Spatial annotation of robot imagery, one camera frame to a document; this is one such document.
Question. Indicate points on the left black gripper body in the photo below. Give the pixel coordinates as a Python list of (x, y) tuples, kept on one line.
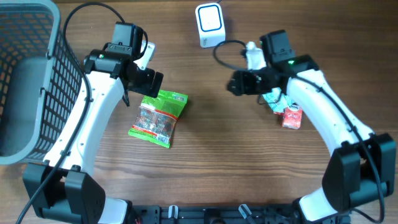
[(145, 79)]

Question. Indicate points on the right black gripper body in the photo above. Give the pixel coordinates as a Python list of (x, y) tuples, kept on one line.
[(254, 82)]

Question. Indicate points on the teal snack packet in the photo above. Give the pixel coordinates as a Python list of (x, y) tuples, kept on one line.
[(277, 100)]

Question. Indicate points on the red white tissue pack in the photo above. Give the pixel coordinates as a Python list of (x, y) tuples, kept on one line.
[(292, 117)]

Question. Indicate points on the green candy bag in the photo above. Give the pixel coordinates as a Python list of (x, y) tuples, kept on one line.
[(158, 116)]

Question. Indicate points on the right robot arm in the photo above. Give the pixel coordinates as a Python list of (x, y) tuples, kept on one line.
[(362, 163)]

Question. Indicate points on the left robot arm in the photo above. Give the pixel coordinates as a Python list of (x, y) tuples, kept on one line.
[(62, 186)]

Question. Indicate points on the white barcode scanner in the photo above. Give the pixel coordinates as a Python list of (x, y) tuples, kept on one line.
[(210, 24)]

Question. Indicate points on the grey plastic mesh basket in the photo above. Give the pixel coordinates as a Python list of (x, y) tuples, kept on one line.
[(39, 80)]

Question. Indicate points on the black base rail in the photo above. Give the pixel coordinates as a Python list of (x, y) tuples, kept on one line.
[(243, 214)]

